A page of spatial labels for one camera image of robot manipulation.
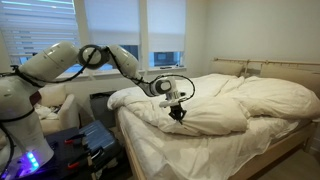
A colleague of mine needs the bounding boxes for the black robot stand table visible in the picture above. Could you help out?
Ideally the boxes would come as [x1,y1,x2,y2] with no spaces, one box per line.
[19,126,134,180]

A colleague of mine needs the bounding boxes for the blue black suitcase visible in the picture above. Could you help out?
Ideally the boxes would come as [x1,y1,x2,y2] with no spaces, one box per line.
[64,120,122,172]

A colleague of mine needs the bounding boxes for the light wooden bed frame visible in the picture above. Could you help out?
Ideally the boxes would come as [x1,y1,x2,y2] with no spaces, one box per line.
[121,57,320,180]

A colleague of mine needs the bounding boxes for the dark bin beside bed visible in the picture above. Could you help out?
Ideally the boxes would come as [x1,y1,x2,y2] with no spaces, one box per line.
[90,91,116,128]

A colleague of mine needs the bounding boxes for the white duvet blanket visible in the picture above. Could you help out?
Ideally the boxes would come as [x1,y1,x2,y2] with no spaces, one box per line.
[107,74,320,136]

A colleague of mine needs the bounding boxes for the white mattress with sheet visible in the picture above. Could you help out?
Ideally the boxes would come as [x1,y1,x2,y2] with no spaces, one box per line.
[116,106,311,180]

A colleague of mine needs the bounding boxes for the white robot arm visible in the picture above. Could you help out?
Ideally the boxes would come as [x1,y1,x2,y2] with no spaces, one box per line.
[0,41,186,180]

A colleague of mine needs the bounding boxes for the white window blinds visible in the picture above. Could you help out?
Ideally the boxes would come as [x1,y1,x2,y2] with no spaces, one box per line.
[0,0,186,67]

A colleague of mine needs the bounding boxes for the beige armchair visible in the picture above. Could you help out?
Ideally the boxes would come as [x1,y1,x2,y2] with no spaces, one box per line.
[34,84,80,135]

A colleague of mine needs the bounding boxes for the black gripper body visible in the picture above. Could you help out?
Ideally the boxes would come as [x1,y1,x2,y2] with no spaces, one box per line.
[169,105,186,123]

